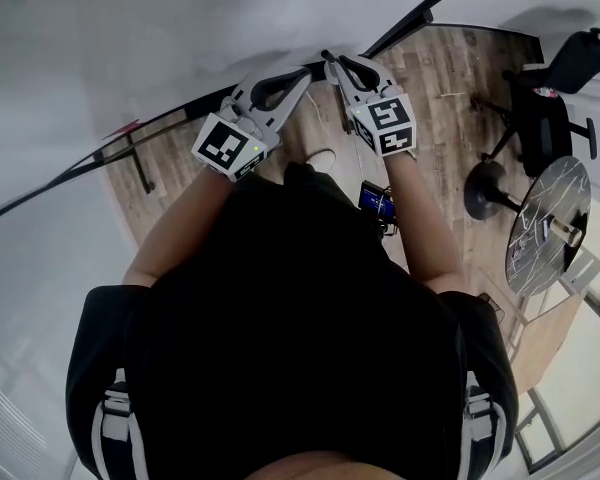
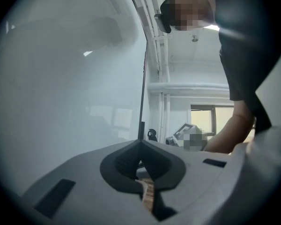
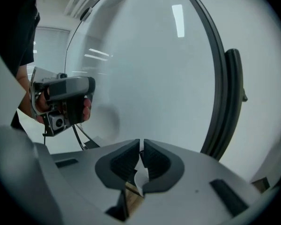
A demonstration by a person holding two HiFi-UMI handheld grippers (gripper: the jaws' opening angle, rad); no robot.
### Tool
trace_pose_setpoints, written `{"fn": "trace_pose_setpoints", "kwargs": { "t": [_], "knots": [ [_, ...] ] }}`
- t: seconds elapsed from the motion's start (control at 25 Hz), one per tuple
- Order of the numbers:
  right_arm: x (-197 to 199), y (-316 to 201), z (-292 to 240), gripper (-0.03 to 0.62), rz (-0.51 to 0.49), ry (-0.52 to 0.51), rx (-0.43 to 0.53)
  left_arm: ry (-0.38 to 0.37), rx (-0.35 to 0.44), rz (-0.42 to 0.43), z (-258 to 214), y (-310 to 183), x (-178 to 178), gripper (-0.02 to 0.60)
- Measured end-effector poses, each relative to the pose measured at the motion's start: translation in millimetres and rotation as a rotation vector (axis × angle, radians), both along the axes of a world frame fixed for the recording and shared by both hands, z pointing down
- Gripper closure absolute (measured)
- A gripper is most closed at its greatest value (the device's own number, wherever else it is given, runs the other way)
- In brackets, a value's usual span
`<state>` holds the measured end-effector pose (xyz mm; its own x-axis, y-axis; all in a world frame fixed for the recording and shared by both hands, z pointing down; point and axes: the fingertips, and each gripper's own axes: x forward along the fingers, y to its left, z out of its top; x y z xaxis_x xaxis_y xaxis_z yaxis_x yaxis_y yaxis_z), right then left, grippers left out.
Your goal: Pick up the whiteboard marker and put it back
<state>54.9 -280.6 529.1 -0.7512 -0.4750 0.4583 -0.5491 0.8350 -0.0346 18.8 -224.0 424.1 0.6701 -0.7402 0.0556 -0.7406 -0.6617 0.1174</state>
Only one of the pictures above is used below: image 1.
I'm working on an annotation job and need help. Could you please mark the person's right forearm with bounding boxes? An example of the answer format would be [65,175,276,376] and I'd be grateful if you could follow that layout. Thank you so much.
[382,152,466,297]

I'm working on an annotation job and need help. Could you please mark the black office chair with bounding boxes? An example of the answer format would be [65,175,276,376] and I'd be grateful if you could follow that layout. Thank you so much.
[479,27,600,179]

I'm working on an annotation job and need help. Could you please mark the person's dark trousers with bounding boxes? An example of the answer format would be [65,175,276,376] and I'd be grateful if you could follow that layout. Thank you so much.
[282,161,346,207]

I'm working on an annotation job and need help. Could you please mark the black device with blue screen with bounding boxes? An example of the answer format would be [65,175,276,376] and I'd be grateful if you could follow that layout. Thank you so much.
[358,180,399,239]

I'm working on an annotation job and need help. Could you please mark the dark window frame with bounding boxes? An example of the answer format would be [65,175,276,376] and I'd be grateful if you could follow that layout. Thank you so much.
[514,287,600,474]

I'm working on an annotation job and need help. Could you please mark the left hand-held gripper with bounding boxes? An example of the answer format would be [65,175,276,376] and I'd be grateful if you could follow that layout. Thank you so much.
[190,65,312,183]

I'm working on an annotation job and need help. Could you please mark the grey harness strap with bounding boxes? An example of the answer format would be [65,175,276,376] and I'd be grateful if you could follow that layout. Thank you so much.
[459,370,507,480]
[92,367,147,480]

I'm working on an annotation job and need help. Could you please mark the wooden table with white frame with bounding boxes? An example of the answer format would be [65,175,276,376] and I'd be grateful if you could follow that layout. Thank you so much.
[479,262,589,419]

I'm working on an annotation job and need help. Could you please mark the round black marble table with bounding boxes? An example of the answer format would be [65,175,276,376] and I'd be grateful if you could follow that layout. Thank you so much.
[463,155,592,297]

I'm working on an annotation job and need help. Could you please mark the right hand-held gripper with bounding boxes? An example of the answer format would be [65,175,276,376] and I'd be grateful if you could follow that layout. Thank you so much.
[335,54,417,158]

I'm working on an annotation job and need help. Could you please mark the white shoe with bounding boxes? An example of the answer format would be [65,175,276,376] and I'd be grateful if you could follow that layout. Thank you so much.
[304,148,338,172]

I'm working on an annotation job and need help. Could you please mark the beige cylindrical object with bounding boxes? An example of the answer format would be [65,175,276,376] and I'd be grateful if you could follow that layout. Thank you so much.
[549,215,589,247]

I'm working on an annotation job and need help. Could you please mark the person's left forearm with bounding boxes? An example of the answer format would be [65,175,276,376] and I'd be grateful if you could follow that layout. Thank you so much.
[122,167,236,287]

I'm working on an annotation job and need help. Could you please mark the person's black shirt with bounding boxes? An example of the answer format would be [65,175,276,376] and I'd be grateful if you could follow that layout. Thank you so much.
[64,175,520,480]

